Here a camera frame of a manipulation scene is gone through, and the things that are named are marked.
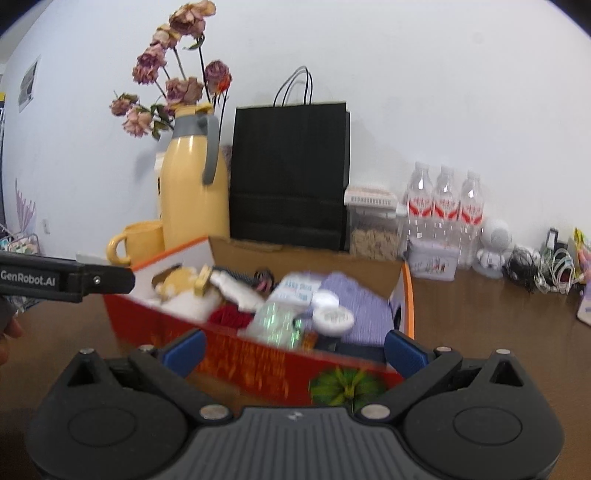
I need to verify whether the tan and white plush toy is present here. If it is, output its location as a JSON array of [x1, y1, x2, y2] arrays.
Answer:
[[154, 267, 222, 324]]

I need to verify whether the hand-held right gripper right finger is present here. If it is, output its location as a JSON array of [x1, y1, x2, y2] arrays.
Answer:
[[358, 329, 534, 422]]

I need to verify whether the dried rose bouquet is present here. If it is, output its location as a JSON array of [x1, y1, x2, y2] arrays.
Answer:
[[110, 0, 233, 141]]

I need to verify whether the yellow mug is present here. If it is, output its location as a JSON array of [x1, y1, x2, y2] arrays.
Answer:
[[106, 220, 165, 267]]

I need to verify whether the red fabric flower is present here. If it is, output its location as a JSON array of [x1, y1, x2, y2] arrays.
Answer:
[[209, 305, 256, 330]]

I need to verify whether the black charger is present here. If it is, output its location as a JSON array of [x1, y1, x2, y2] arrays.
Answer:
[[545, 227, 571, 252]]

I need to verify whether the white robot speaker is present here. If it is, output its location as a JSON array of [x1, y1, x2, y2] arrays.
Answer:
[[475, 217, 513, 280]]

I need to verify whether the wall vent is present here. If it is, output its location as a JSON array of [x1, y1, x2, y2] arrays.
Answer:
[[18, 56, 41, 113]]

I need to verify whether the printed tin box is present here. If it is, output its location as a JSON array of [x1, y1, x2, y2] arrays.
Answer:
[[403, 237, 460, 282]]

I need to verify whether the clear seed container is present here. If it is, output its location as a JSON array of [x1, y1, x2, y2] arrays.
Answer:
[[348, 208, 402, 261]]

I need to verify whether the orange cardboard box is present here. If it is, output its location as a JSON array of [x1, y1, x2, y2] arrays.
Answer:
[[76, 235, 415, 407]]

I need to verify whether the purple wall sticker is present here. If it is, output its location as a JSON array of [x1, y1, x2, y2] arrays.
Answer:
[[14, 178, 38, 236]]

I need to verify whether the white flat box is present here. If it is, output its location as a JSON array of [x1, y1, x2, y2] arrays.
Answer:
[[344, 185, 399, 210]]

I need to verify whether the iridescent glitter packet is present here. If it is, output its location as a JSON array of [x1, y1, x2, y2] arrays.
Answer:
[[247, 272, 324, 352]]

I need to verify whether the yellow thermos jug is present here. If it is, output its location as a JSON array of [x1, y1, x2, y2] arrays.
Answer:
[[159, 104, 230, 252]]

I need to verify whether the white cloth glove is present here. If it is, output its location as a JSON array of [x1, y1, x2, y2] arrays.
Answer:
[[210, 270, 266, 310]]

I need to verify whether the purple and white packet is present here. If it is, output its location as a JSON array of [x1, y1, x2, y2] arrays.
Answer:
[[576, 277, 591, 328]]

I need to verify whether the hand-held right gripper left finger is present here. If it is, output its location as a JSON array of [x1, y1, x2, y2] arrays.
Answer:
[[58, 329, 234, 423]]

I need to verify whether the person's left hand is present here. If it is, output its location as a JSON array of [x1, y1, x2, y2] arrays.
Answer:
[[0, 318, 24, 366]]

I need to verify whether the white labelled round lid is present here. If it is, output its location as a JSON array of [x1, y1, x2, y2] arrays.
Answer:
[[313, 308, 356, 335]]

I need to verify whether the black braided cable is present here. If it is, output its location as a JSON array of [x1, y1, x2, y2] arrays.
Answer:
[[221, 267, 275, 294]]

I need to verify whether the white cable tangle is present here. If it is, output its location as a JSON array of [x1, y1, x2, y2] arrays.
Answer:
[[538, 247, 585, 294]]

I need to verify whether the purple woven pouch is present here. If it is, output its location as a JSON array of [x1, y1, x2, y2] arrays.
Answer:
[[318, 272, 393, 344]]

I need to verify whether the black paper bag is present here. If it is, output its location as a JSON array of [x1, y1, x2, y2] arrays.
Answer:
[[229, 66, 352, 252]]

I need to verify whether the yellow snack packet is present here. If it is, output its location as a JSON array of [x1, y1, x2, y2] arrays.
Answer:
[[573, 227, 591, 259]]

